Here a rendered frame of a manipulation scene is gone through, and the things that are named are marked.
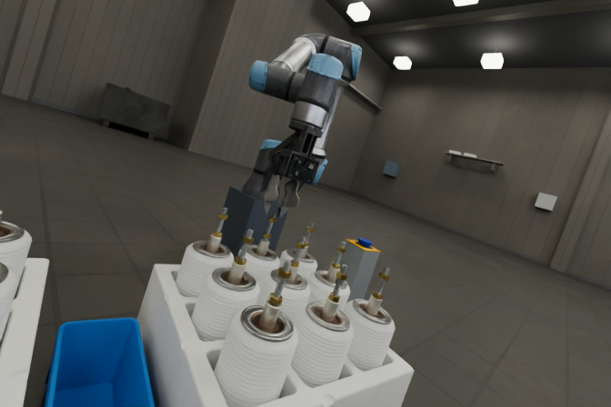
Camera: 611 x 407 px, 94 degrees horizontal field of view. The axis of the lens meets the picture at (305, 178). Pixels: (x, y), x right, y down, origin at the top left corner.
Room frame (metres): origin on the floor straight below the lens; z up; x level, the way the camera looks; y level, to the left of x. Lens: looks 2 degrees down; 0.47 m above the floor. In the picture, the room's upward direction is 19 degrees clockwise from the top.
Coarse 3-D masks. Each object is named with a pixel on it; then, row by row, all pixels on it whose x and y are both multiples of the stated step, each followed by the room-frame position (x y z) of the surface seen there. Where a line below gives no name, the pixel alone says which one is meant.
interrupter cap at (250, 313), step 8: (248, 312) 0.39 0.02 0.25; (256, 312) 0.40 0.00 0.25; (280, 312) 0.41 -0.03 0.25; (240, 320) 0.37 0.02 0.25; (248, 320) 0.37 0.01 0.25; (256, 320) 0.38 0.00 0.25; (280, 320) 0.40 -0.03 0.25; (288, 320) 0.40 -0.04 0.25; (248, 328) 0.35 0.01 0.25; (256, 328) 0.36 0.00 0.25; (264, 328) 0.37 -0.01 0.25; (272, 328) 0.37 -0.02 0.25; (280, 328) 0.38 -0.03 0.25; (288, 328) 0.38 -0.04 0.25; (256, 336) 0.34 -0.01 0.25; (264, 336) 0.35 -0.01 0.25; (272, 336) 0.35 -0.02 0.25; (280, 336) 0.36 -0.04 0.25; (288, 336) 0.36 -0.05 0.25
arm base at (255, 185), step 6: (252, 174) 1.10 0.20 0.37; (258, 174) 1.08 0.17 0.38; (252, 180) 1.08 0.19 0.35; (258, 180) 1.07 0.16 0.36; (246, 186) 1.08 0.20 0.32; (252, 186) 1.07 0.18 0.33; (258, 186) 1.07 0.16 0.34; (246, 192) 1.07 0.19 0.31; (252, 192) 1.06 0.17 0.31; (258, 192) 1.06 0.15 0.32; (276, 198) 1.10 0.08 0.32
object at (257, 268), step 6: (246, 258) 0.60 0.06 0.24; (252, 258) 0.60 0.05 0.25; (276, 258) 0.64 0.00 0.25; (246, 264) 0.60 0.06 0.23; (252, 264) 0.59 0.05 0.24; (258, 264) 0.59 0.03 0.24; (264, 264) 0.60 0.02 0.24; (270, 264) 0.61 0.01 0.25; (276, 264) 0.62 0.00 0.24; (246, 270) 0.60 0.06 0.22; (252, 270) 0.59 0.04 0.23; (258, 270) 0.59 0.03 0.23; (264, 270) 0.60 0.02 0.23; (270, 270) 0.61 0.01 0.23; (258, 276) 0.59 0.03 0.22; (258, 282) 0.60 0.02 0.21
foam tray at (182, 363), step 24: (168, 264) 0.59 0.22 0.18; (168, 288) 0.51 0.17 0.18; (144, 312) 0.55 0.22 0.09; (168, 312) 0.45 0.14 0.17; (192, 312) 0.49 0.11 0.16; (144, 336) 0.52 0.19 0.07; (168, 336) 0.43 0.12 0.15; (192, 336) 0.41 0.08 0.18; (168, 360) 0.41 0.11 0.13; (192, 360) 0.37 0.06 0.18; (216, 360) 0.40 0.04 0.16; (384, 360) 0.54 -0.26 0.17; (168, 384) 0.39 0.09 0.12; (192, 384) 0.34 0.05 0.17; (216, 384) 0.34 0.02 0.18; (288, 384) 0.39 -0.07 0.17; (336, 384) 0.41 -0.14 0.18; (360, 384) 0.43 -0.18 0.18; (384, 384) 0.46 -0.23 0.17; (408, 384) 0.51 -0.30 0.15
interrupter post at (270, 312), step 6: (270, 306) 0.37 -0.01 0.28; (276, 306) 0.37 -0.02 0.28; (264, 312) 0.38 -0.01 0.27; (270, 312) 0.37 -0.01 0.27; (276, 312) 0.37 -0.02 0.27; (264, 318) 0.37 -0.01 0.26; (270, 318) 0.37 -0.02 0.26; (276, 318) 0.38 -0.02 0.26; (264, 324) 0.37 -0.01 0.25; (270, 324) 0.37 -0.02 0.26
